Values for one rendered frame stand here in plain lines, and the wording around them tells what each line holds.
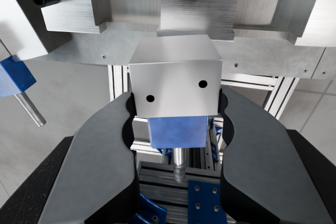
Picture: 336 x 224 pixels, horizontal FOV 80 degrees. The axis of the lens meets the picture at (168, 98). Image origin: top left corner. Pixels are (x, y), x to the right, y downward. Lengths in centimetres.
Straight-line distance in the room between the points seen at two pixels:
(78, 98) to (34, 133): 56
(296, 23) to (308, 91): 121
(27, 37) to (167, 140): 18
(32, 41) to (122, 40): 10
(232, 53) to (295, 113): 122
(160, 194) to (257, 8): 46
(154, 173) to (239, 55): 40
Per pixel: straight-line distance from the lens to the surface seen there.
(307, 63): 31
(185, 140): 15
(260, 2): 20
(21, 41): 27
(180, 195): 55
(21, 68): 29
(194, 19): 17
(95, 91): 136
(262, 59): 29
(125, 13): 20
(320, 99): 147
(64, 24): 19
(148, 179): 56
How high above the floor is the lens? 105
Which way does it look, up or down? 57 degrees down
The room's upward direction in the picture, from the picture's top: 171 degrees counter-clockwise
